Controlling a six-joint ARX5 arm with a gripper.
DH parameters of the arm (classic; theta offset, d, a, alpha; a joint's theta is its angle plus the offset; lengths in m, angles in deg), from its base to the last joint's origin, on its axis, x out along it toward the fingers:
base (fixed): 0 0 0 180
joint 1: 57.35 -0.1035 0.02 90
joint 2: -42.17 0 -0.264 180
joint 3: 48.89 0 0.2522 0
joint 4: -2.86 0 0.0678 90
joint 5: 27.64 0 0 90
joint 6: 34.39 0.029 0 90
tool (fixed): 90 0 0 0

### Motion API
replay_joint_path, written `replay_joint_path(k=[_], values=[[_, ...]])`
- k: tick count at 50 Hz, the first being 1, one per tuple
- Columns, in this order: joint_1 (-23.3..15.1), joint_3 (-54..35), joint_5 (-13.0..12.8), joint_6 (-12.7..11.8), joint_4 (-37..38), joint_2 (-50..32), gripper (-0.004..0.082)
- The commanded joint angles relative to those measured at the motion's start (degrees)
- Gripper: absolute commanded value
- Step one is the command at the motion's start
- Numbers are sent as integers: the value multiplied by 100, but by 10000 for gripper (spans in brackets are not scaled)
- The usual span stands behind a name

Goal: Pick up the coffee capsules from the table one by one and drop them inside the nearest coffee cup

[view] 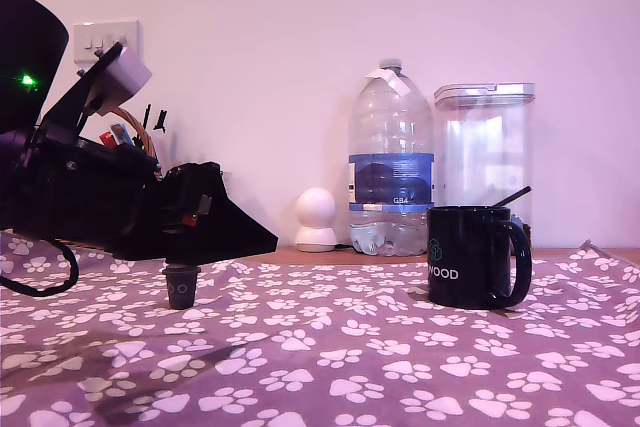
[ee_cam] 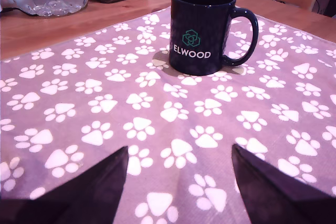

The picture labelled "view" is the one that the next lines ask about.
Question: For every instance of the dark coffee capsule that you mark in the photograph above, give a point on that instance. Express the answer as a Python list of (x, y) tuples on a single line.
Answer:
[(181, 287)]

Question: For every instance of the red and blue packet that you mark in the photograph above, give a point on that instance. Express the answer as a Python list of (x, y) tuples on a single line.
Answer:
[(117, 134)]

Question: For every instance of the paw print cloth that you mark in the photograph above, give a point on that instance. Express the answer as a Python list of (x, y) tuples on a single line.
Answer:
[(350, 347)]

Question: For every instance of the large clear water bottle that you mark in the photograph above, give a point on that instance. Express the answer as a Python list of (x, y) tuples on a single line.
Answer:
[(390, 147)]

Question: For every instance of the black mug with white print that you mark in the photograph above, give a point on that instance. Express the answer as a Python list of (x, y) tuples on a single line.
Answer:
[(460, 257)]

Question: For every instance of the clear plastic storage jar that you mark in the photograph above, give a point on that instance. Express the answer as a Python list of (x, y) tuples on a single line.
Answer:
[(485, 147)]

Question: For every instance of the black stirrer stick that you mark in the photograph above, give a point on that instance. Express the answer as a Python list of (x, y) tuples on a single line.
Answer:
[(515, 195)]

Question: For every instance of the small white round camera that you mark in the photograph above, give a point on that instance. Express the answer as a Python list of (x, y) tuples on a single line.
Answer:
[(315, 212)]

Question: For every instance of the pale grey camera box with bracket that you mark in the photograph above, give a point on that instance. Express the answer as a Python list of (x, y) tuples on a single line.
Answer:
[(125, 74)]

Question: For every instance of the white wall light switch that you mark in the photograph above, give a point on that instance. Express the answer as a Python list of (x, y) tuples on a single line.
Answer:
[(125, 34)]

